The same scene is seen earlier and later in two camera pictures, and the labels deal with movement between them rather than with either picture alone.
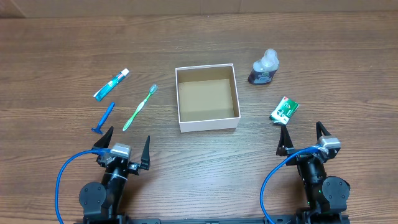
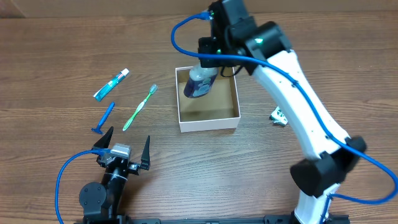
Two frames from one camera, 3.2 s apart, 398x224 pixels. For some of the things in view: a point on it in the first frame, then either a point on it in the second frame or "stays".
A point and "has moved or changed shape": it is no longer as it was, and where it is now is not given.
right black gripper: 304,152 to 208,61
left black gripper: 125,163 stays
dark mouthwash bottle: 263,70 has moved or changed shape
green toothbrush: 153,89 stays
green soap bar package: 283,111 stays
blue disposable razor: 97,129 stays
